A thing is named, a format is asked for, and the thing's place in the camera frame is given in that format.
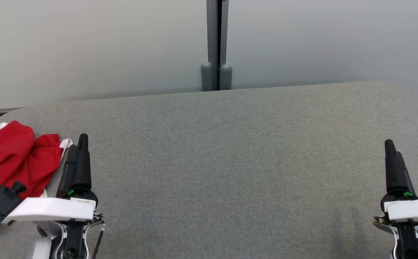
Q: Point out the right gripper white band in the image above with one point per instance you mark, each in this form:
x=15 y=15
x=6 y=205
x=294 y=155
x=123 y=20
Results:
x=414 y=210

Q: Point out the grey partition post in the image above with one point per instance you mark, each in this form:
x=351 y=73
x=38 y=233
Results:
x=217 y=32

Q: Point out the red jersey with number print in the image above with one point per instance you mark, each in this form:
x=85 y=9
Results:
x=5 y=151

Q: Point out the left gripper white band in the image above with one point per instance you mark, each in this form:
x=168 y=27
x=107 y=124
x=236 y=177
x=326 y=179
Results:
x=50 y=209

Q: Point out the grey cylindrical post foot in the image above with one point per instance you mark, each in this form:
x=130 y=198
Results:
x=207 y=77
x=226 y=77

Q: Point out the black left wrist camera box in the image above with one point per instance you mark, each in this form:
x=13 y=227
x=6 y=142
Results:
x=2 y=199

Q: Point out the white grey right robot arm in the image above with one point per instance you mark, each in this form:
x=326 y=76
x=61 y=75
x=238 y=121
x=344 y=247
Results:
x=407 y=241

